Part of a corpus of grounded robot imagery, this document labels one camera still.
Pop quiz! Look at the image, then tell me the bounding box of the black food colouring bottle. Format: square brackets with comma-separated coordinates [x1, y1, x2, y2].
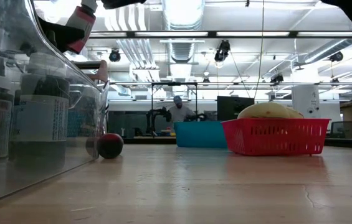
[0, 55, 14, 159]
[16, 51, 71, 150]

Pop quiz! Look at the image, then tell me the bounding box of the black metal stand frame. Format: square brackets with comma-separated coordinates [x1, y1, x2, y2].
[150, 81, 199, 137]

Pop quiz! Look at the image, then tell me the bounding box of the orange frosted toy donut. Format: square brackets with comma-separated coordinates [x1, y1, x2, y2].
[237, 101, 292, 119]

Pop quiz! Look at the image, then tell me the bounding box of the silver ventilation duct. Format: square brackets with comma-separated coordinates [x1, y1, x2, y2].
[162, 0, 206, 65]

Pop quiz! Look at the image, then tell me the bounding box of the black round ceiling spotlight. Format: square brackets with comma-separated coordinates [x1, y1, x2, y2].
[108, 47, 122, 63]

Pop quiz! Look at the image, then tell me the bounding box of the clear plastic bin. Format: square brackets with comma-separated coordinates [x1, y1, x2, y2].
[0, 0, 110, 208]

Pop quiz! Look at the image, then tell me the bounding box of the black ceiling fixture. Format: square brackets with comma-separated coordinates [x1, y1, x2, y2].
[270, 73, 285, 85]
[329, 50, 345, 63]

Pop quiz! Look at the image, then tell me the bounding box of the person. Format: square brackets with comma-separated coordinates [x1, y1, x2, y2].
[166, 95, 195, 123]

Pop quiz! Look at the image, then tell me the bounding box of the black overhead light bar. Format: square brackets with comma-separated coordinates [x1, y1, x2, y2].
[88, 30, 352, 39]

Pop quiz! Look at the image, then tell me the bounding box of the red plastic basket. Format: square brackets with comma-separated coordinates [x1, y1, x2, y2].
[221, 117, 331, 157]

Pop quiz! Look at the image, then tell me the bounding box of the teal plastic bin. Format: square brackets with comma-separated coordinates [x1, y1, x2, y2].
[173, 120, 229, 149]

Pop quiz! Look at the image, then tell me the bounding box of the black ceiling camera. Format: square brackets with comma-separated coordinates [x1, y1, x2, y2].
[214, 39, 232, 63]

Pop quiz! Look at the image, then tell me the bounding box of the pink food colouring bottle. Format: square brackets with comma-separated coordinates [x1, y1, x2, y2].
[65, 0, 98, 55]
[97, 133, 125, 160]

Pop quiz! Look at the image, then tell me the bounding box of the thin black hanging cable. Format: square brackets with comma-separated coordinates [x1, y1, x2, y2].
[252, 0, 265, 100]

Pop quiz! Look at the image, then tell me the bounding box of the black monitor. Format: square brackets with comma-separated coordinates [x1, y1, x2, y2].
[216, 95, 255, 121]

